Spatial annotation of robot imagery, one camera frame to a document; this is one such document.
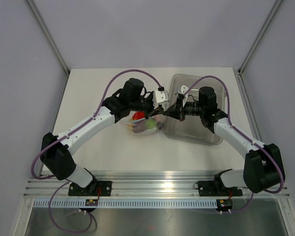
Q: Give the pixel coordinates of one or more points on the right small circuit board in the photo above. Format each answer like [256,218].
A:
[224,205]

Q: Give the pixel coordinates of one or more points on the left aluminium frame post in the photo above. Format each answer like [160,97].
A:
[33,8]

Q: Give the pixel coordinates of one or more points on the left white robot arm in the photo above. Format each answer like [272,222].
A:
[58,150]

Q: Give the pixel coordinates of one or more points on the left small circuit board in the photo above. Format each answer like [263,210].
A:
[91,202]

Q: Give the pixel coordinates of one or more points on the purple toy eggplant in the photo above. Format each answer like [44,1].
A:
[139,128]

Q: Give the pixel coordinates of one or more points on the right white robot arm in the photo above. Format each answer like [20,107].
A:
[263,169]

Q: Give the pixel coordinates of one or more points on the clear grey plastic bin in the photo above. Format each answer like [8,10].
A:
[192,129]

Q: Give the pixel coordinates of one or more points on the clear zip top bag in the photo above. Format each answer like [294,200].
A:
[128,122]

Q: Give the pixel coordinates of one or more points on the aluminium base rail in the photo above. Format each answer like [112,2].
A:
[143,185]

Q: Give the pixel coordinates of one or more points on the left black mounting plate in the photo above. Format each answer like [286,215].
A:
[102,188]

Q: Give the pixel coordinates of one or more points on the small circuit board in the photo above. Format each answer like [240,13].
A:
[224,205]
[91,202]

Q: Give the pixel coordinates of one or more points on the right aluminium frame post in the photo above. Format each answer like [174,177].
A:
[260,35]

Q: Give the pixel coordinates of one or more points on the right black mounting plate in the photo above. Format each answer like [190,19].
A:
[207,188]

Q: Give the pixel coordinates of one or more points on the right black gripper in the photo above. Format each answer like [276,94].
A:
[177,111]

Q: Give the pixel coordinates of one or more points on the green toy fruit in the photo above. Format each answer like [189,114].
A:
[151,124]

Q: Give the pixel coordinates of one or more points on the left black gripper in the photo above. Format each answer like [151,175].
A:
[152,111]

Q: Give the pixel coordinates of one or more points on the white slotted cable duct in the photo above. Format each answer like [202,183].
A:
[129,203]

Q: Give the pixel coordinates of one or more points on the black mounting plate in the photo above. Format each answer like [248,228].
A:
[207,188]
[102,188]

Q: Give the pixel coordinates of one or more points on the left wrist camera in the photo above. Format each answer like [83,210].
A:
[160,98]

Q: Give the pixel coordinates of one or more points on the aluminium frame post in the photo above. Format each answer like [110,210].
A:
[33,8]
[260,35]

